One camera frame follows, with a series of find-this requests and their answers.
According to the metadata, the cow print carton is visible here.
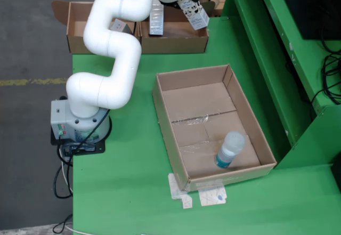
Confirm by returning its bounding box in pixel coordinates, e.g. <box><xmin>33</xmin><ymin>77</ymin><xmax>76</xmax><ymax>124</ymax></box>
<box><xmin>178</xmin><ymin>0</ymin><xmax>210</xmax><ymax>31</ymax></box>

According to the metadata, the tall white product box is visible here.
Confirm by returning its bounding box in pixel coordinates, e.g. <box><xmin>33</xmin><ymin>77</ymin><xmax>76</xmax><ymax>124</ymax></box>
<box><xmin>148</xmin><ymin>0</ymin><xmax>166</xmax><ymax>36</ymax></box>

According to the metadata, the shallow cardboard tray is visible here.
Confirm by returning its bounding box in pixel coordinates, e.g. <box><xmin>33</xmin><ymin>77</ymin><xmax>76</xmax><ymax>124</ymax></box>
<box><xmin>152</xmin><ymin>64</ymin><xmax>278</xmax><ymax>192</ymax></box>

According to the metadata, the open brown cardboard box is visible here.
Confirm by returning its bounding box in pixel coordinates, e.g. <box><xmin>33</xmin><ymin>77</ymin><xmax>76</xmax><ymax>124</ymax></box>
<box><xmin>138</xmin><ymin>0</ymin><xmax>216</xmax><ymax>54</ymax></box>
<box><xmin>51</xmin><ymin>0</ymin><xmax>142</xmax><ymax>54</ymax></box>

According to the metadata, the small lilac product box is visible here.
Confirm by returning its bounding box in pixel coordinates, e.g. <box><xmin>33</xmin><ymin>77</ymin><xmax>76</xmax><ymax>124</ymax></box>
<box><xmin>110</xmin><ymin>18</ymin><xmax>135</xmax><ymax>36</ymax></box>

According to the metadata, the grey robot control box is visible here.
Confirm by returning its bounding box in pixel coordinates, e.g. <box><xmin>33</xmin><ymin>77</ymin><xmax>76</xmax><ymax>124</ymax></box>
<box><xmin>50</xmin><ymin>99</ymin><xmax>77</xmax><ymax>142</ymax></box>

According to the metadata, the green metal shelf unit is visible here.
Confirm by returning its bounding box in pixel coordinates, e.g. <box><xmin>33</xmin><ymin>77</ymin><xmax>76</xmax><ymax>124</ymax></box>
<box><xmin>221</xmin><ymin>0</ymin><xmax>341</xmax><ymax>169</ymax></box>

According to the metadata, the clear bottle with teal label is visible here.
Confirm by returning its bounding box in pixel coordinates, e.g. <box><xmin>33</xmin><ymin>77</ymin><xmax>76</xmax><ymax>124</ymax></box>
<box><xmin>214</xmin><ymin>130</ymin><xmax>246</xmax><ymax>169</ymax></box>

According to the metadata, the white printed tape patch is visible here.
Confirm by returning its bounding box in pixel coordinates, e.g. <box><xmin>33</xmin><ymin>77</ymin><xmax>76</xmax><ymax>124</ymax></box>
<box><xmin>198</xmin><ymin>183</ymin><xmax>229</xmax><ymax>207</ymax></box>
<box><xmin>167</xmin><ymin>173</ymin><xmax>193</xmax><ymax>209</ymax></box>

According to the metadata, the long black arm cable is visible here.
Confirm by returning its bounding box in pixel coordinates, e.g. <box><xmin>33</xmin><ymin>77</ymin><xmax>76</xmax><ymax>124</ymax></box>
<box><xmin>57</xmin><ymin>108</ymin><xmax>111</xmax><ymax>166</ymax></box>

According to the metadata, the black cable tangle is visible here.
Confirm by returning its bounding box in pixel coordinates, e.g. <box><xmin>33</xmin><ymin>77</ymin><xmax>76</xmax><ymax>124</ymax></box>
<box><xmin>308</xmin><ymin>0</ymin><xmax>341</xmax><ymax>113</ymax></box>

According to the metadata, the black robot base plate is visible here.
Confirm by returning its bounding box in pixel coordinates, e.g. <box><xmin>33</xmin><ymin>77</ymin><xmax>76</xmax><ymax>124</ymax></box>
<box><xmin>50</xmin><ymin>127</ymin><xmax>106</xmax><ymax>156</ymax></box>

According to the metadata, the thin white cable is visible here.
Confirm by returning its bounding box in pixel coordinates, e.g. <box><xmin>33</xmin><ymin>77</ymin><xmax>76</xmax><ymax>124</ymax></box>
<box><xmin>60</xmin><ymin>149</ymin><xmax>88</xmax><ymax>235</ymax></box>

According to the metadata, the black looped floor cable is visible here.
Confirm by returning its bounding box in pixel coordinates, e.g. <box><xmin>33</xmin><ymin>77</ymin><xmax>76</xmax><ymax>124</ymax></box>
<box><xmin>52</xmin><ymin>163</ymin><xmax>74</xmax><ymax>234</ymax></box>

